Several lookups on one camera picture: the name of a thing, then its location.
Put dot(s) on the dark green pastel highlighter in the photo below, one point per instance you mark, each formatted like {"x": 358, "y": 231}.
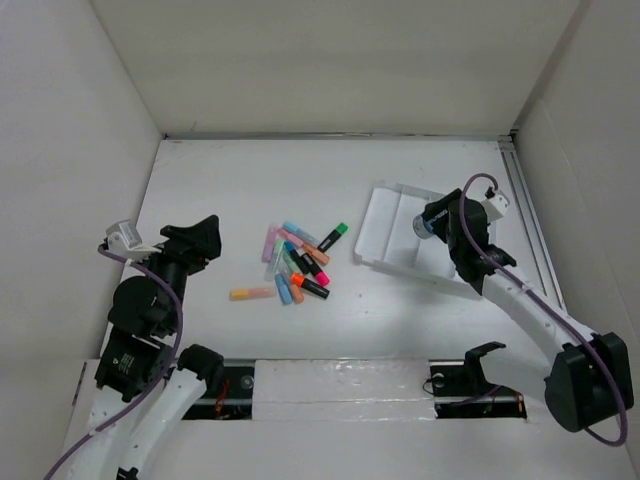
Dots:
{"x": 289, "y": 265}

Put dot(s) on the green black highlighter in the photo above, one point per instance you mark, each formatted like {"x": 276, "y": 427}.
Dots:
{"x": 333, "y": 237}

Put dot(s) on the pink black highlighter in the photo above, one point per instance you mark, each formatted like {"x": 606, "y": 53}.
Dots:
{"x": 313, "y": 268}

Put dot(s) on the salmon orange pastel highlighter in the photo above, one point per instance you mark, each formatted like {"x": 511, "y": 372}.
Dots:
{"x": 316, "y": 254}

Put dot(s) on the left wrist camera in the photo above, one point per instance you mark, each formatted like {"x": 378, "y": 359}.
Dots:
{"x": 123, "y": 238}

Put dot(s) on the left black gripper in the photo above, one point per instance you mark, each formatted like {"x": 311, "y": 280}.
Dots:
{"x": 196, "y": 244}

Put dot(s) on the aluminium rail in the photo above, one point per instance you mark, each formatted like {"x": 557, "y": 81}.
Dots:
{"x": 546, "y": 274}

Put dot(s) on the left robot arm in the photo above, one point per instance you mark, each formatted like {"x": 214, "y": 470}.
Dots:
{"x": 145, "y": 381}

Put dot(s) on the blue black highlighter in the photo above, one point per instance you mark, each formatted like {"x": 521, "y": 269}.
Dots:
{"x": 295, "y": 257}

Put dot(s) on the white organizer tray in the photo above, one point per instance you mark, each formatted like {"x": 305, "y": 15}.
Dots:
{"x": 387, "y": 241}

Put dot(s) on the purple pastel highlighter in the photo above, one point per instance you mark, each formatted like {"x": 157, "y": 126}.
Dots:
{"x": 269, "y": 243}

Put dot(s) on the orange black highlighter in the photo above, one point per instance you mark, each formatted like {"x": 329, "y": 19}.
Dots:
{"x": 309, "y": 286}

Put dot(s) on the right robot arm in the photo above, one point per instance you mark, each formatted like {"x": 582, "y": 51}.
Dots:
{"x": 589, "y": 378}

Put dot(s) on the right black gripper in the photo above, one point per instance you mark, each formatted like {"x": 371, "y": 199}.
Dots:
{"x": 433, "y": 208}

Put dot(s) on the yellow pink pastel highlighter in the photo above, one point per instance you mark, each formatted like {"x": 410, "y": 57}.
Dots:
{"x": 251, "y": 293}

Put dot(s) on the light blue pastel highlighter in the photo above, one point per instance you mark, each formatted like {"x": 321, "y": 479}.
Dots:
{"x": 299, "y": 232}

